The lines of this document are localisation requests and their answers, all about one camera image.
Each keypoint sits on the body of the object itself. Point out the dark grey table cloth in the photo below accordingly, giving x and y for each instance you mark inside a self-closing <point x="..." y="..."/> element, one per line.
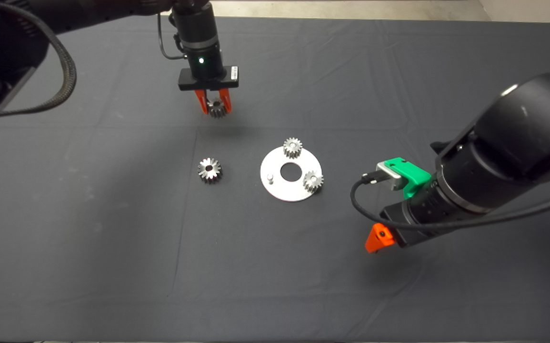
<point x="113" y="238"/>

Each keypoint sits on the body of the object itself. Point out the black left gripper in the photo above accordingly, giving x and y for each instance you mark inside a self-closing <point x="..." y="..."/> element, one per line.
<point x="205" y="76"/>

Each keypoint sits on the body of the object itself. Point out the small steel gear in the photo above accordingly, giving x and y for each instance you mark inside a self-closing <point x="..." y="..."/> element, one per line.
<point x="217" y="111"/>
<point x="313" y="181"/>
<point x="292" y="147"/>

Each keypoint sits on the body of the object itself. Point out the round metal plate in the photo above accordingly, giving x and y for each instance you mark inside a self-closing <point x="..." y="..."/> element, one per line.
<point x="289" y="193"/>

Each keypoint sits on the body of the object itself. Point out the larger steel gear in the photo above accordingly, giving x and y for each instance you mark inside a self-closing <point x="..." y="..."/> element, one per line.
<point x="209" y="170"/>

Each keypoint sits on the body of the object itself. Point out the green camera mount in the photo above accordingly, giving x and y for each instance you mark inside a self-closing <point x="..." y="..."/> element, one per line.
<point x="413" y="178"/>

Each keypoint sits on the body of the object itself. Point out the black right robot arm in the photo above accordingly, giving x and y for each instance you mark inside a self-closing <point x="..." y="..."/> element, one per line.
<point x="517" y="143"/>

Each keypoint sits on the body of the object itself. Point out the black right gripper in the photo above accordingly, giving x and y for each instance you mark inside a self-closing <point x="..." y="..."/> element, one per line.
<point x="427" y="214"/>

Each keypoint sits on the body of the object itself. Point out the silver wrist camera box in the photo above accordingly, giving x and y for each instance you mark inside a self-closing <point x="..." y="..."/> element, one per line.
<point x="389" y="176"/>

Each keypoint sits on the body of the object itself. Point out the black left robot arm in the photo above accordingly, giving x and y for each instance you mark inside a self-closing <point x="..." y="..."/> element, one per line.
<point x="194" y="24"/>

